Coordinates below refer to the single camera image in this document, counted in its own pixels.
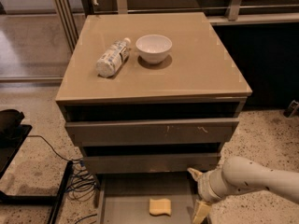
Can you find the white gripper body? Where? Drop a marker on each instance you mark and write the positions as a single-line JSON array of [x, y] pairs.
[[204, 186]]

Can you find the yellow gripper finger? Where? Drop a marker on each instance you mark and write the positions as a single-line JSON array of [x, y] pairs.
[[196, 175], [200, 212]]

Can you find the yellow sponge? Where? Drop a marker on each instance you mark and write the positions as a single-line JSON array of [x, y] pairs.
[[159, 207]]

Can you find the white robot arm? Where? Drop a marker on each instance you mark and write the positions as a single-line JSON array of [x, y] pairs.
[[239, 176]]

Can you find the grey middle drawer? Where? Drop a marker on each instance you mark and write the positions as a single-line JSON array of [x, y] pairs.
[[151, 158]]

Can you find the grey drawer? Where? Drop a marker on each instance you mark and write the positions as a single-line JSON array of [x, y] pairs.
[[152, 123], [151, 158], [125, 199]]

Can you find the grey drawer cabinet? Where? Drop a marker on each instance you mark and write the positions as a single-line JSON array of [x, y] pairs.
[[198, 68]]

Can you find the grey top drawer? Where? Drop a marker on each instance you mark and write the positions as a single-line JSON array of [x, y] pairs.
[[152, 123]]

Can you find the grey bottom drawer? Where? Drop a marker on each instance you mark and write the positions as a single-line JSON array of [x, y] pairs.
[[125, 199]]

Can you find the small dark box on floor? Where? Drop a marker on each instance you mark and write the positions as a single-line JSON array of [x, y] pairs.
[[291, 110]]

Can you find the white ceramic bowl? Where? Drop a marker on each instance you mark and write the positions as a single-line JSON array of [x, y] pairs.
[[153, 49]]

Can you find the clear plastic water bottle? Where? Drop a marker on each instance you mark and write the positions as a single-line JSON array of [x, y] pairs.
[[113, 58]]

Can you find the metal railing shelf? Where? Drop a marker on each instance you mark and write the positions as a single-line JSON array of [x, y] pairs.
[[220, 12]]

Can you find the black stand frame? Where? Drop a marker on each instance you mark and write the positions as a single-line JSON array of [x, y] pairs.
[[17, 157]]

